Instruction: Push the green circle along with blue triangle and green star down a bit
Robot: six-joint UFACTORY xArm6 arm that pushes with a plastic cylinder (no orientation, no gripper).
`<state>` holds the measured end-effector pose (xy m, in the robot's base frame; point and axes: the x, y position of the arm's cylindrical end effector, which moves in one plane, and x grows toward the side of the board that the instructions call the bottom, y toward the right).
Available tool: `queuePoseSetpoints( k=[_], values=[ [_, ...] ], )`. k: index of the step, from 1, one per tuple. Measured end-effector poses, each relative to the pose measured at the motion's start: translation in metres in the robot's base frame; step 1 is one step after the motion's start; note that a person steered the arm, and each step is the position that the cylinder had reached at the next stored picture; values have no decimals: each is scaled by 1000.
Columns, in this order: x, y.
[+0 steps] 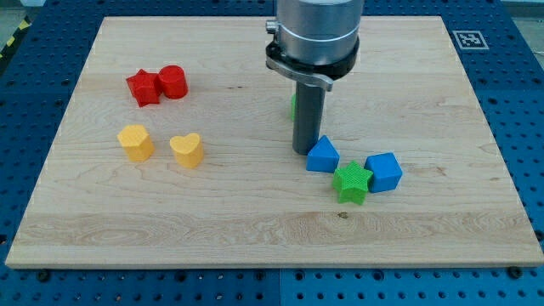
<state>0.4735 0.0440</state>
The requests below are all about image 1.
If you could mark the black clamp ring with lever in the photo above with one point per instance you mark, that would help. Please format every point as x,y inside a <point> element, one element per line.
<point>317,57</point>

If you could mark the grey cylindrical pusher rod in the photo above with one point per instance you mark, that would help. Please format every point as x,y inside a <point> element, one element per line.
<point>309,103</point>

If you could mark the green circle block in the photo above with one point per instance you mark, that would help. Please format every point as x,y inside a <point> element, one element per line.
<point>293,106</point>

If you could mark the blue triangle block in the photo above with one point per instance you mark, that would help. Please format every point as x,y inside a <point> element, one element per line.
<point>323,157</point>

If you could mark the green star block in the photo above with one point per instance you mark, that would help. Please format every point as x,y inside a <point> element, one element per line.
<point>351,183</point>

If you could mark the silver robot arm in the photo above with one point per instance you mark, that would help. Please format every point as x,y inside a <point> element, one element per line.
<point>312,13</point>

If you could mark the red star block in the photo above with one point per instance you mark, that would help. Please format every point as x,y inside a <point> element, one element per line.
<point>145,87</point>

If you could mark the blue cube block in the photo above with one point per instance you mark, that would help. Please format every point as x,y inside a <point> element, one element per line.
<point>386,172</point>

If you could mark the yellow heart block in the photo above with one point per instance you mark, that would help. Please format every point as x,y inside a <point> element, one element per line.
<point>187,150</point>

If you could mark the red cylinder block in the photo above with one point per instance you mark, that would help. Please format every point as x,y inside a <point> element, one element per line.
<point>173,82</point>

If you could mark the wooden board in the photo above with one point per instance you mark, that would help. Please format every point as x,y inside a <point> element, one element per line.
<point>251,203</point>

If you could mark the fiducial marker tag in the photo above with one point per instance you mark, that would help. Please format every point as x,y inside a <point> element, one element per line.
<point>470,40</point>

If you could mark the yellow pentagon block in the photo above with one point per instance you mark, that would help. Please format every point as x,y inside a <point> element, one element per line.
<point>136,142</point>

